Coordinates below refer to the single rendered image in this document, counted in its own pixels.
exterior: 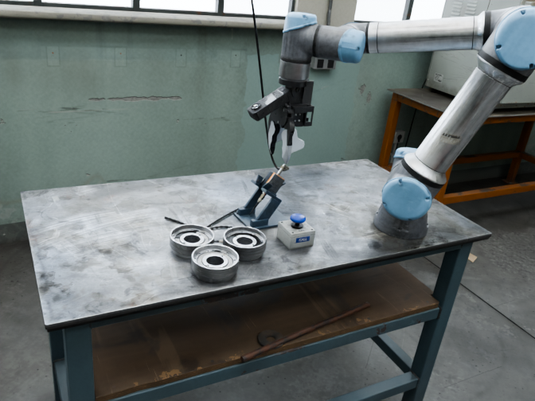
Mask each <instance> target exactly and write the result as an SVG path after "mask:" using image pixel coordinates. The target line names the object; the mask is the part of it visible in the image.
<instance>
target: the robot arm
mask: <svg viewBox="0 0 535 401"><path fill-rule="evenodd" d="M453 50H477V51H478V54H477V60H478V66H477V67H476V69H475V70H474V71H473V72H472V74H471V75H470V77H469V78H468V80H467V81H466V83H465V84H464V85H463V86H462V88H461V89H460V91H459V92H458V94H457V95H456V96H455V98H454V99H453V100H452V101H451V103H450V105H449V106H448V107H447V109H446V110H445V112H444V113H443V114H442V115H441V117H440V118H439V120H438V121H437V123H436V124H435V125H434V126H433V128H432V129H431V131H430V132H429V134H428V135H427V137H426V138H425V139H424V140H423V142H422V143H421V144H420V146H419V148H418V149H415V148H408V147H401V148H399V149H397V150H396V153H395V155H394V156H393V157H394V160H393V164H392V169H391V171H390V174H389V177H388V179H387V181H386V183H385V185H384V187H383V189H382V197H381V198H382V204H381V206H380V207H379V209H378V210H377V212H376V214H375V217H374V221H373V223H374V225H375V226H376V228H377V229H379V230H380V231H381V232H383V233H385V234H387V235H389V236H393V237H396V238H399V239H421V238H424V237H425V236H426V235H427V232H428V210H429V209H430V207H431V205H432V200H433V198H434V197H435V195H436V194H437V193H438V192H439V191H440V190H441V189H442V187H443V186H444V184H445V183H446V182H447V179H446V174H445V173H446V171H447V170H448V169H449V167H450V166H451V164H452V163H453V162H454V161H455V159H456V158H457V157H458V156H459V155H460V153H461V152H462V151H463V149H464V148H465V147H466V145H467V144H468V142H469V141H470V140H471V139H472V138H473V137H474V135H475V134H476V133H477V131H478V130H479V128H480V127H481V126H482V125H483V123H484V122H485V121H486V120H487V119H488V117H489V116H490V114H491V113H492V112H493V111H494V109H495V108H496V106H497V105H499V103H500V102H501V101H502V99H503V98H504V97H505V95H506V94H507V92H508V91H509V90H510V89H511V88H512V87H513V86H515V85H519V84H523V83H524V82H526V81H527V79H528V78H529V77H530V75H531V74H532V73H533V71H534V70H535V6H530V5H521V6H515V7H510V8H507V9H502V10H490V11H483V12H481V13H480V15H478V16H473V17H460V18H433V19H420V20H406V21H379V22H370V23H356V22H349V23H346V24H344V25H342V26H340V27H334V26H328V25H320V24H317V17H316V16H315V15H314V14H308V13H301V12H290V13H288V14H287V16H286V19H285V24H284V29H283V42H282V49H281V57H280V66H279V84H282V85H285V87H284V86H281V87H280V88H277V89H276V90H274V91H273V92H272V93H270V94H269V95H267V96H265V97H264V98H262V99H261V100H259V101H258V102H256V103H254V104H253V105H251V106H250V107H249V108H248V109H247V110H248V113H249V115H250V117H251V118H253V119H254V120H256V121H260V120H261V119H263V118H264V117H266V116H267V115H269V114H270V116H269V120H268V144H269V150H270V152H271V154H274V151H275V143H276V142H279V141H282V140H283V146H282V150H283V154H282V159H283V160H284V162H285V164H288V162H289V160H290V157H291V153H294V152H295V151H298V150H301V149H302V148H303V147H304V141H303V140H301V139H299V138H298V136H297V130H296V129H295V126H296V127H309V126H312V120H313V114H314V106H313V105H311V98H312V92H313V86H314V81H313V80H308V79H309V75H310V63H311V57H317V58H322V59H327V60H336V61H341V62H343V63H354V64H356V63H358V62H360V60H361V58H362V56H363V54H366V53H407V52H430V51H453ZM307 112H312V113H311V119H310V122H308V119H309V118H307ZM284 129H285V130H284Z"/></svg>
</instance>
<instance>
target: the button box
mask: <svg viewBox="0 0 535 401"><path fill-rule="evenodd" d="M314 235H315V230H314V229H313V228H312V227H311V226H310V225H309V224H308V223H307V222H306V221H305V222H304V223H301V224H299V226H296V225H295V222H292V221H291V220H285V221H279V223H278V229H277V236H276V237H277V238H278V239H279V240H280V241H281V242H282V243H283V244H284V245H285V246H286V247H287V248H288V249H289V250H293V249H298V248H302V247H310V246H313V245H314Z"/></svg>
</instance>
